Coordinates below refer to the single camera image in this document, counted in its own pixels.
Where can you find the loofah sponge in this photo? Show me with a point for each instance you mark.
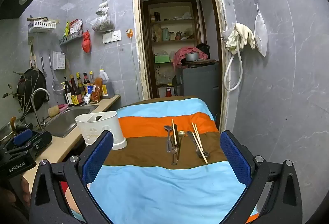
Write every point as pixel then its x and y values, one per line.
pixel 54 111

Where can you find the worn door frame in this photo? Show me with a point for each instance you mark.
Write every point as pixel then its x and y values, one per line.
pixel 218 8

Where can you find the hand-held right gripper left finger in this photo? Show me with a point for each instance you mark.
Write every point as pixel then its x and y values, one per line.
pixel 99 154

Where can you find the black pan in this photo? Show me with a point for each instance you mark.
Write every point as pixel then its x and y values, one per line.
pixel 33 90

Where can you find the metal mesh strainer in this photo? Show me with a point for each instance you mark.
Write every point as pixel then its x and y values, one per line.
pixel 57 85

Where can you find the white plastic utensil holder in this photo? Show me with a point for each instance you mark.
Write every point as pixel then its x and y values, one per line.
pixel 101 129

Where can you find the clear bottle yellow cap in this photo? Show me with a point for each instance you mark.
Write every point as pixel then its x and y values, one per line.
pixel 91 77

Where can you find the white wall socket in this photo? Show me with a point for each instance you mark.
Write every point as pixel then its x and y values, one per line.
pixel 117 35

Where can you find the orange plug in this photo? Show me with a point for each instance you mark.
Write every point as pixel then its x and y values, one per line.
pixel 130 32

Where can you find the tall dark sauce bottle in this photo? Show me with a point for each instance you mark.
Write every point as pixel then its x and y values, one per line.
pixel 80 84

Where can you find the blue and white packet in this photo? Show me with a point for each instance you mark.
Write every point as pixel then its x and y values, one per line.
pixel 88 97

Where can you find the small metal pot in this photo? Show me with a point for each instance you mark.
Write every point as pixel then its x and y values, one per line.
pixel 191 56

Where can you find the white wall switch panel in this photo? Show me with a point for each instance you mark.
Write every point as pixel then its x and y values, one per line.
pixel 107 38

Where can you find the red plastic bag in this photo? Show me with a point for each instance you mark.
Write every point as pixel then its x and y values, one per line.
pixel 86 43

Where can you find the teal jar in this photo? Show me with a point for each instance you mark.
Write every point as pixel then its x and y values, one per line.
pixel 165 34

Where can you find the red seasoning packet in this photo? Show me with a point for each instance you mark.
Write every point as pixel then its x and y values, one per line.
pixel 75 25

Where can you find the orange spice packet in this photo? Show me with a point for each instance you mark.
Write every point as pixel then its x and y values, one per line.
pixel 97 90

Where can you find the steel faucet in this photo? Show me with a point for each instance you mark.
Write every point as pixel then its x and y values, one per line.
pixel 36 106

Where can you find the white wall box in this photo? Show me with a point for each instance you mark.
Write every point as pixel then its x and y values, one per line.
pixel 59 59

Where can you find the green packet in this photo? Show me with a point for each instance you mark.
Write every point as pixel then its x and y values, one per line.
pixel 66 29

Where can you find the hanging wooden board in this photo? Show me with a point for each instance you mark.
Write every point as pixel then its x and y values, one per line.
pixel 31 54

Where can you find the soy sauce bottle yellow label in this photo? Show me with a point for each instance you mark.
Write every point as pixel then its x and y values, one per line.
pixel 75 95

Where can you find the black bag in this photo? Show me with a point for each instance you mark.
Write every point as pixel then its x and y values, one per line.
pixel 203 48

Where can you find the hanging metal kitchen tool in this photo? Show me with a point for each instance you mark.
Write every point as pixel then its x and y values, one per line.
pixel 43 62

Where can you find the gold spoon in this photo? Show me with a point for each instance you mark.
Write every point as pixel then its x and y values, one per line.
pixel 181 133

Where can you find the pink cloth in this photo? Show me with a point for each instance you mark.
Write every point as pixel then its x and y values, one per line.
pixel 181 53

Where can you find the white mesh bag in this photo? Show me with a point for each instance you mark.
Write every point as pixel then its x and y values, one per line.
pixel 261 39

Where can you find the dark pump bottle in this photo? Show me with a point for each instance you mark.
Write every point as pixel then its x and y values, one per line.
pixel 67 94

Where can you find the small red bottle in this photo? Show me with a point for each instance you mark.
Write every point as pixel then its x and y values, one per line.
pixel 168 92

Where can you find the large oil jug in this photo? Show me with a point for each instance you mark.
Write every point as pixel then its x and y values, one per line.
pixel 106 85

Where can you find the bare plant branch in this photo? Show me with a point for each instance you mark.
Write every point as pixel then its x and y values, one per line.
pixel 23 100

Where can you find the green box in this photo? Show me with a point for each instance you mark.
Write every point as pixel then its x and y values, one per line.
pixel 162 59

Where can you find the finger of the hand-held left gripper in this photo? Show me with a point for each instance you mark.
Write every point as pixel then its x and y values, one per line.
pixel 23 136

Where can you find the striped blue orange brown cloth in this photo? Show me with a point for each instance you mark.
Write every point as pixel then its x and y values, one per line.
pixel 159 175

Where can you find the person's left hand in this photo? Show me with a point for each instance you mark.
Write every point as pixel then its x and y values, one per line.
pixel 23 185

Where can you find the dark bottle red label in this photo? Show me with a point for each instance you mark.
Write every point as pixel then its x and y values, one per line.
pixel 86 80

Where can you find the steel sink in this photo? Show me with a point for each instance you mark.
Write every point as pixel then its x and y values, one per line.
pixel 66 120

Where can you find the grey wall shelf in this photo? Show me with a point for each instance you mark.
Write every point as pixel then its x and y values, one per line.
pixel 70 38

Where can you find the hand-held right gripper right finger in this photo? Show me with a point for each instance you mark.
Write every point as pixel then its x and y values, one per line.
pixel 232 157

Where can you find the grey washing machine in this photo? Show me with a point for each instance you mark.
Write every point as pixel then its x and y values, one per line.
pixel 198 80

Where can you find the steel table knife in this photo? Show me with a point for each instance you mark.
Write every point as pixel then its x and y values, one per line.
pixel 174 159

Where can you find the clear bag of dried goods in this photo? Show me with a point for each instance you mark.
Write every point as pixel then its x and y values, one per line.
pixel 102 22

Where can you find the dark wooden board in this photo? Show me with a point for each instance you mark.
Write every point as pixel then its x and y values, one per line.
pixel 203 61

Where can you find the wooden shelf cabinet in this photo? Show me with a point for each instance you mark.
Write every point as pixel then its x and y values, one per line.
pixel 146 47

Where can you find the cream rubber glove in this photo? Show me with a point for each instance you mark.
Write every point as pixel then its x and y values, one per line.
pixel 246 34
pixel 232 39

